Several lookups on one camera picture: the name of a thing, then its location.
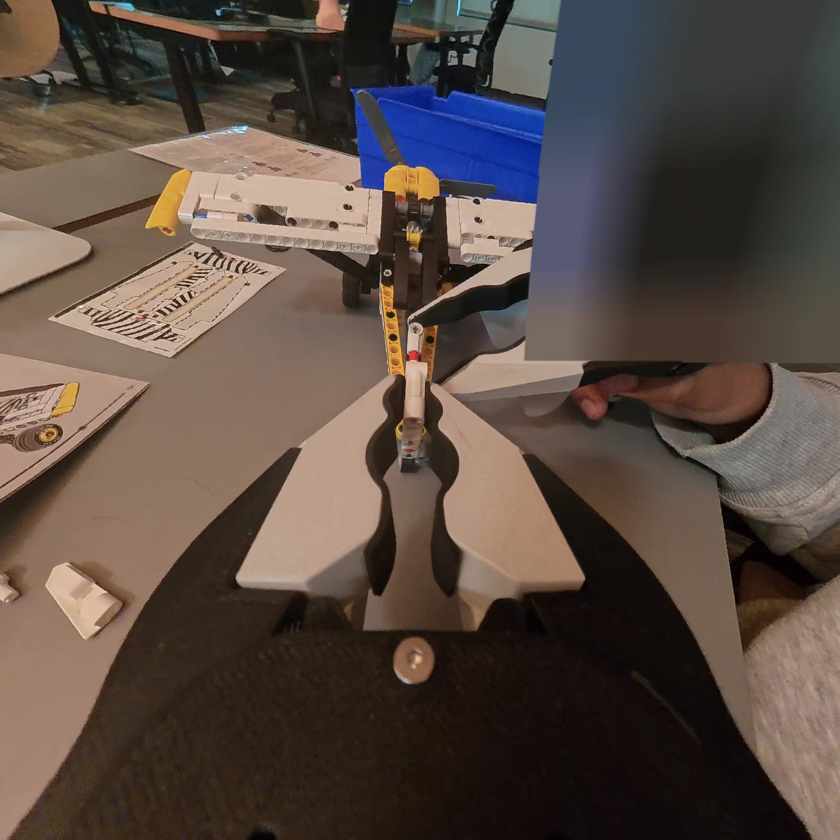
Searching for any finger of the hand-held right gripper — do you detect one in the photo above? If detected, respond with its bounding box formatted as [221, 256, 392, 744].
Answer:
[407, 248, 534, 330]
[434, 333, 586, 419]

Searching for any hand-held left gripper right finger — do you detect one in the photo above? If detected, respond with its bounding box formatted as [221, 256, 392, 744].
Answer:
[430, 384, 586, 626]

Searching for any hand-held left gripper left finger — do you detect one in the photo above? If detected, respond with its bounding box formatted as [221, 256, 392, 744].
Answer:
[236, 375, 403, 598]

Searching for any white lego link assembly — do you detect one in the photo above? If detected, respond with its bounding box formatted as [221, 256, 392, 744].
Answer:
[398, 322, 431, 435]

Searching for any yellow white lego plane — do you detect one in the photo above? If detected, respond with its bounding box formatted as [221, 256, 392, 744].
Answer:
[144, 88, 536, 475]

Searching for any person's right forearm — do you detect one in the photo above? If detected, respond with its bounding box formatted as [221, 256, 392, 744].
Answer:
[653, 363, 840, 559]

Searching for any pile of white lego pieces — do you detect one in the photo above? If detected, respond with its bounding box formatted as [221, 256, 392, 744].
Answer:
[0, 562, 124, 641]

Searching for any lego instruction booklet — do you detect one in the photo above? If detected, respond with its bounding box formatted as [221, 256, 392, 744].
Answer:
[0, 353, 151, 503]

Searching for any person's right hand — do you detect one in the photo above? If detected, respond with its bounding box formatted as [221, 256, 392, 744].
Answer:
[571, 363, 773, 443]

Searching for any blue plastic bin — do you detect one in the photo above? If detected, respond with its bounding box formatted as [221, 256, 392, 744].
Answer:
[351, 87, 547, 204]

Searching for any paper sheet in plastic sleeve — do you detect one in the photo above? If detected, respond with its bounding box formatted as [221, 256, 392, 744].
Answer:
[130, 125, 363, 188]

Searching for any zebra striped sticker sheet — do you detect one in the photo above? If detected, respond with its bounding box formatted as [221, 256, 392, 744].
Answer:
[49, 241, 287, 358]

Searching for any wooden office desk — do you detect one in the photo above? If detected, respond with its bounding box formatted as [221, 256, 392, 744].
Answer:
[88, 0, 487, 135]

